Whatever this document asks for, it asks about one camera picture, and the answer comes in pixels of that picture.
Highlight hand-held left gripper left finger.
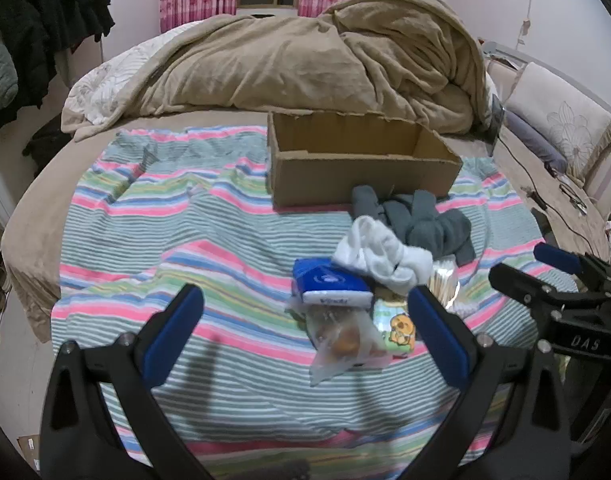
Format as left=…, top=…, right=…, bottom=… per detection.
left=40, top=282, right=221, bottom=480

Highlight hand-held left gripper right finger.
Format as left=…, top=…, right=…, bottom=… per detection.
left=408, top=285, right=571, bottom=480

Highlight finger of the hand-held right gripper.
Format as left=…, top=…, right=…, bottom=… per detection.
left=488, top=262, right=607, bottom=322
left=533, top=243, right=611, bottom=282

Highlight cartoon bear tissue pack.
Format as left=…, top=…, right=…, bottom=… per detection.
left=370, top=294, right=419, bottom=359

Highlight cotton swab pack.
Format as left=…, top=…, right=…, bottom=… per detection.
left=428, top=260, right=479, bottom=319

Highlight grey sock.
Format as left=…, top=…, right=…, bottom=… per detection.
left=405, top=209, right=474, bottom=267
left=352, top=185, right=387, bottom=222
left=381, top=192, right=440, bottom=252

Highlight clear plastic snack bag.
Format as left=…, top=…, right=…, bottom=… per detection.
left=286, top=300, right=389, bottom=387

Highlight white sock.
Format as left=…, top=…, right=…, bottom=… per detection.
left=332, top=216, right=433, bottom=294

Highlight blue tissue pack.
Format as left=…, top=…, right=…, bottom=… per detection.
left=292, top=258, right=373, bottom=307

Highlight brown cardboard box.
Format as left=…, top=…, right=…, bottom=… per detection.
left=267, top=111, right=463, bottom=209

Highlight striped cushion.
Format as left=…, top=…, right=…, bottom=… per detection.
left=584, top=144, right=611, bottom=212

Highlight striped blanket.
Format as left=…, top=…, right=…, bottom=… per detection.
left=50, top=125, right=581, bottom=480

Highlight grey pillow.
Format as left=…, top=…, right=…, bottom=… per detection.
left=503, top=109, right=569, bottom=172

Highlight beige floral pillow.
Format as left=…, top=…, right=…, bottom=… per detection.
left=505, top=62, right=611, bottom=187

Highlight dark tablet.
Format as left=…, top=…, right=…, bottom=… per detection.
left=489, top=94, right=507, bottom=137

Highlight bed with beige sheet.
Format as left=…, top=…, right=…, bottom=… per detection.
left=0, top=105, right=611, bottom=343

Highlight cardboard piece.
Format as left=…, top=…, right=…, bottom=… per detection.
left=17, top=434, right=40, bottom=472

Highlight dark cloth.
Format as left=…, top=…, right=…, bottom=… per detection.
left=22, top=114, right=74, bottom=177

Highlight white floral quilt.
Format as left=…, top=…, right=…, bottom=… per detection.
left=67, top=24, right=197, bottom=127

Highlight beige fleece blanket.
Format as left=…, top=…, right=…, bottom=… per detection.
left=60, top=0, right=492, bottom=137

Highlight grey padded garment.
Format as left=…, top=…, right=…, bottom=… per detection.
left=0, top=30, right=21, bottom=109

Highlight hanging black clothes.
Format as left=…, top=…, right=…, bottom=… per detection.
left=0, top=0, right=116, bottom=134

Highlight black cable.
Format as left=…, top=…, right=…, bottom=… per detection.
left=494, top=132, right=607, bottom=257

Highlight white wall cable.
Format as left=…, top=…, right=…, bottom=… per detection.
left=518, top=0, right=532, bottom=47

